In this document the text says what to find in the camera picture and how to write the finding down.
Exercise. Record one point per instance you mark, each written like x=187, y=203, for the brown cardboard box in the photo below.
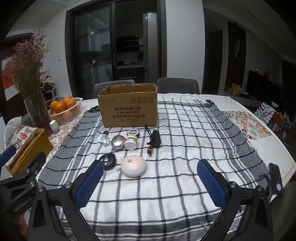
x=133, y=105

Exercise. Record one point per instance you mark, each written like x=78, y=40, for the colourful patterned cushion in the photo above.
x=272, y=118

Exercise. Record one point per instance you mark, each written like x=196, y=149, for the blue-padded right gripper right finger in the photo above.
x=245, y=213

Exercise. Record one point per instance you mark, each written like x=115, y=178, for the black smartphone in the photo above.
x=275, y=177

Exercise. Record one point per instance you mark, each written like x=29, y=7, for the glass vase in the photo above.
x=38, y=113

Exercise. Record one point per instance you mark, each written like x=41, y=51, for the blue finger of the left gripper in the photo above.
x=7, y=155

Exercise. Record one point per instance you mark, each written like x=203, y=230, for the black round remote keyfob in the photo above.
x=108, y=161

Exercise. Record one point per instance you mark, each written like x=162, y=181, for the wicker tissue box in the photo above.
x=39, y=143

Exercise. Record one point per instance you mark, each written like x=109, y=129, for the small white cylinder speaker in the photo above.
x=55, y=127

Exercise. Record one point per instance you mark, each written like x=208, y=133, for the round white pink night light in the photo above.
x=133, y=166

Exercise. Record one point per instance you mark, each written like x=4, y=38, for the white jar yellow lid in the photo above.
x=131, y=142

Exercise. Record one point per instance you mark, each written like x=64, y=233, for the orange fruit front left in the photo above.
x=57, y=107

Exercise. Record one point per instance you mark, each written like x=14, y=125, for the round green white balm tin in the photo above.
x=133, y=131

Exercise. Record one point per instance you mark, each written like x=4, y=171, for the small astronaut figure keychain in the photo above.
x=105, y=138

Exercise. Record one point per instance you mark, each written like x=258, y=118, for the white fruit basket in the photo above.
x=68, y=114

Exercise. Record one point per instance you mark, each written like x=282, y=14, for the orange fruit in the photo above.
x=69, y=102
x=57, y=107

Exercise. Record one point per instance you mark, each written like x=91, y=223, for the dried purple flowers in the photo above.
x=25, y=65

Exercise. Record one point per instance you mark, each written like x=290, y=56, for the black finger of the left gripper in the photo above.
x=35, y=166

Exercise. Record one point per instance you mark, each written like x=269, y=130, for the checkered grey white cloth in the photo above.
x=168, y=201

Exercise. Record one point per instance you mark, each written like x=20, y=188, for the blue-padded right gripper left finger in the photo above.
x=44, y=222

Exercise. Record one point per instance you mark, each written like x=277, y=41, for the silver oval metal case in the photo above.
x=118, y=142

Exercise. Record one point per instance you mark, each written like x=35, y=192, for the black rectangular device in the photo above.
x=155, y=139

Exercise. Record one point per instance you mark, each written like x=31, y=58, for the patterned floral table mat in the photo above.
x=251, y=127

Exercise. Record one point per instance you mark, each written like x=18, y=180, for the grey chair right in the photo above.
x=178, y=85

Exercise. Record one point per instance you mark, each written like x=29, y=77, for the orange fruit right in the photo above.
x=69, y=102

